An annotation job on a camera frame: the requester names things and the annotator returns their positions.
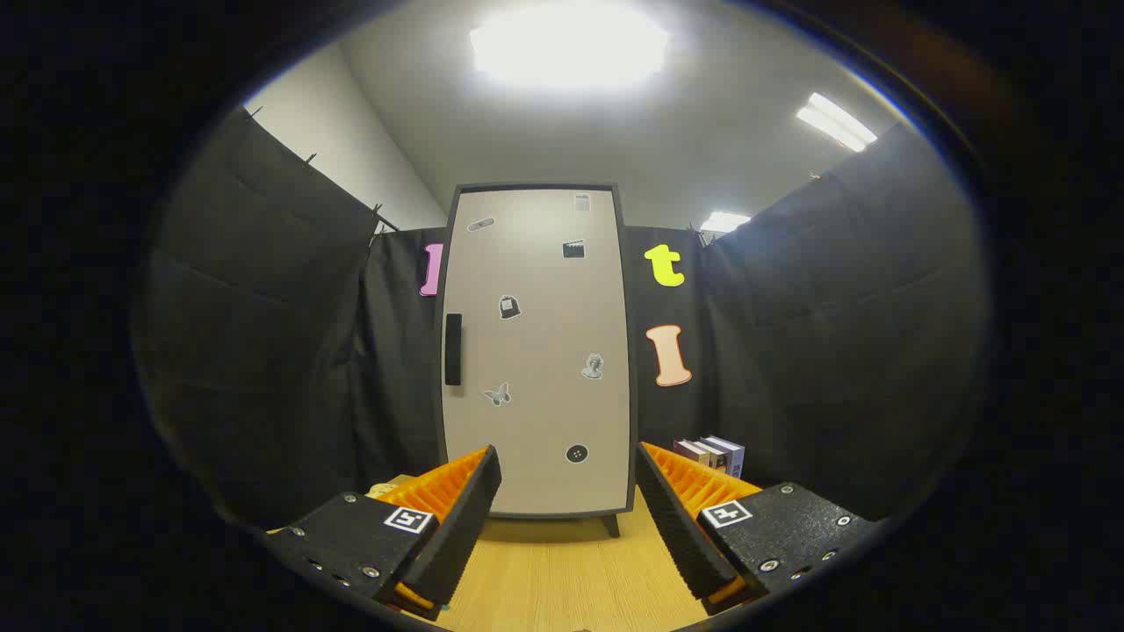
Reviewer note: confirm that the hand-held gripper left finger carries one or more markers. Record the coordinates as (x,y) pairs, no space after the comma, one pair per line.
(457,535)

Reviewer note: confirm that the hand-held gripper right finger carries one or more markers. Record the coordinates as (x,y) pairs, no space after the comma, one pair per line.
(680,535)

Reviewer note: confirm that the yellow plush toy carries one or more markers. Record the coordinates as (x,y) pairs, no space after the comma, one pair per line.
(386,488)

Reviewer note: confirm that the maroon hardcover book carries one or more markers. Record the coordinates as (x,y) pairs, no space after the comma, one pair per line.
(690,450)

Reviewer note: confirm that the white spine book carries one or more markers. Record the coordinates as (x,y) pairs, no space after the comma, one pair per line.
(711,453)

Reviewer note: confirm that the dark grey cabinet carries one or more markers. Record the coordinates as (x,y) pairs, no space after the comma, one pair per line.
(629,351)

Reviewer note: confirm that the small ceiling light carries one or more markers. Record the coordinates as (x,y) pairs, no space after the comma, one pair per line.
(724,221)

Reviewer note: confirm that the long ceiling light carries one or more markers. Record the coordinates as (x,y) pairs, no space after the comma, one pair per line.
(836,123)

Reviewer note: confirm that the large ceiling light panel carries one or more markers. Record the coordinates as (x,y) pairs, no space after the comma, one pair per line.
(569,44)

